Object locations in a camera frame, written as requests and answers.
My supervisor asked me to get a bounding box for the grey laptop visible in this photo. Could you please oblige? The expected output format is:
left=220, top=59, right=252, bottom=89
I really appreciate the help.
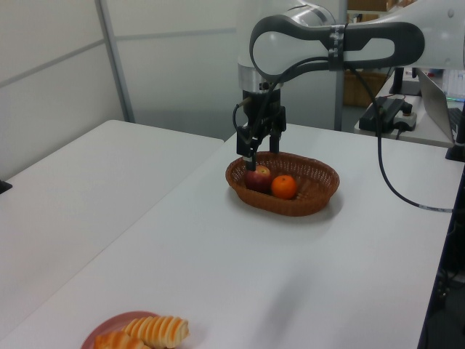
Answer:
left=416, top=67, right=465, bottom=145

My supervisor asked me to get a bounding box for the striped bread roll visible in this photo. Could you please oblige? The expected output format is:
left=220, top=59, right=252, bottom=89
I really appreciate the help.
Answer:
left=121, top=315, right=191, bottom=349

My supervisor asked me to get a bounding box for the pink plate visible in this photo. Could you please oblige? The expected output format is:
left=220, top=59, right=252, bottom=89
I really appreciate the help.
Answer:
left=80, top=310, right=161, bottom=349

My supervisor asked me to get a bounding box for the orange mandarin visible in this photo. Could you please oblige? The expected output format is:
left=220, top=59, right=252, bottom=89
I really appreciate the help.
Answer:
left=270, top=174, right=299, bottom=201

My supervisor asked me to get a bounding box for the grey emergency stop button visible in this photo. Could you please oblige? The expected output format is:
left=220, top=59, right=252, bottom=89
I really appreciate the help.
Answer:
left=394, top=103, right=418, bottom=132

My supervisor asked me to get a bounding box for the brown woven basket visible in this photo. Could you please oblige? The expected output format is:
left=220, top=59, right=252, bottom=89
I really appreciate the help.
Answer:
left=225, top=151, right=341, bottom=218

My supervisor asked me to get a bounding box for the black control box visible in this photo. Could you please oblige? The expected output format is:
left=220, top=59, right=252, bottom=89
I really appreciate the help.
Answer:
left=358, top=96, right=405, bottom=131

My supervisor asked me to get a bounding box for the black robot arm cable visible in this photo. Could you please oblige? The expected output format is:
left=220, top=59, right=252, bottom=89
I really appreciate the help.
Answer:
left=232, top=57, right=455, bottom=214

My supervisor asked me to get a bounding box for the black clamp stand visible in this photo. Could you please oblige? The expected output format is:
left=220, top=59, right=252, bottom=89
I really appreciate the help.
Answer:
left=445, top=104, right=465, bottom=164

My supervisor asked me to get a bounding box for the red apple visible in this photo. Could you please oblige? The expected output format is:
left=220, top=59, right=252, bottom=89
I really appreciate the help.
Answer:
left=243, top=165, right=274, bottom=195

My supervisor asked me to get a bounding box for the black monitor stand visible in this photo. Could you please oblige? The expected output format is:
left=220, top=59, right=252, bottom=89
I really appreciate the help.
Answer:
left=387, top=67, right=424, bottom=97

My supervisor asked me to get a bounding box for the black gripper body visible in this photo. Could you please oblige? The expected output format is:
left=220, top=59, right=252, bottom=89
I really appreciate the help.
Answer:
left=239, top=89, right=287, bottom=137

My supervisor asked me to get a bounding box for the brown cardboard box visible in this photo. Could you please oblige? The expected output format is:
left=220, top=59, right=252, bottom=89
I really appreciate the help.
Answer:
left=343, top=68, right=389, bottom=108

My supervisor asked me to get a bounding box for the braided bread loaf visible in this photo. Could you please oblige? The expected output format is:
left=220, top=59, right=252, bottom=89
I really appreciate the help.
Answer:
left=93, top=329, right=152, bottom=349

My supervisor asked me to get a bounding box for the grey partition post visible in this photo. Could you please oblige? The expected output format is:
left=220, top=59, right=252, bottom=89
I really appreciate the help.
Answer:
left=333, top=0, right=350, bottom=132
left=94, top=0, right=136, bottom=124

